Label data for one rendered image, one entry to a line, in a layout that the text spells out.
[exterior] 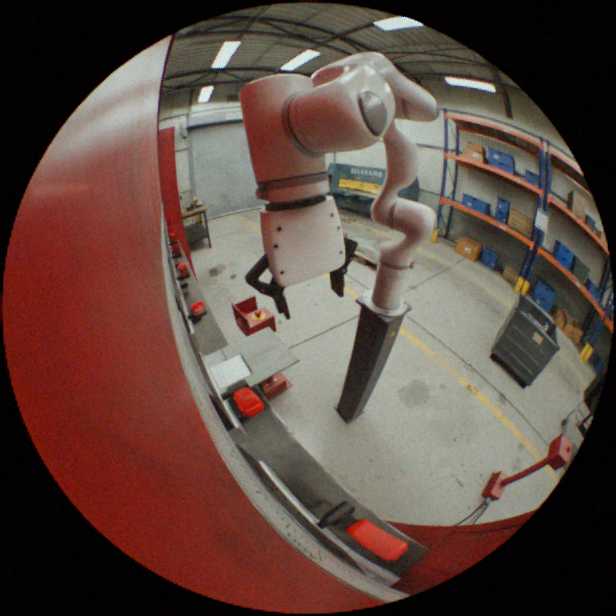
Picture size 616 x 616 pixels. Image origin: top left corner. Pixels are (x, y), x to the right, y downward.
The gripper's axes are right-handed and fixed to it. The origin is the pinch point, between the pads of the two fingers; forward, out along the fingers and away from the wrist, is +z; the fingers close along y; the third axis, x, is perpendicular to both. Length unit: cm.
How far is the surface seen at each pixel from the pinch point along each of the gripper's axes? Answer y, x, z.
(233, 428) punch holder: -17.1, -13.4, 2.6
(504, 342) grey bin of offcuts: 203, -28, 132
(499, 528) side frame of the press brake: 10, -63, 22
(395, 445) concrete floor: 39, -19, 138
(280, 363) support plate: -7.5, 13.7, 29.5
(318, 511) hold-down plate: -17, -29, 38
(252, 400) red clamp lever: -12.6, -13.7, -2.5
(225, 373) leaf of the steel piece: -23.8, 15.9, 26.9
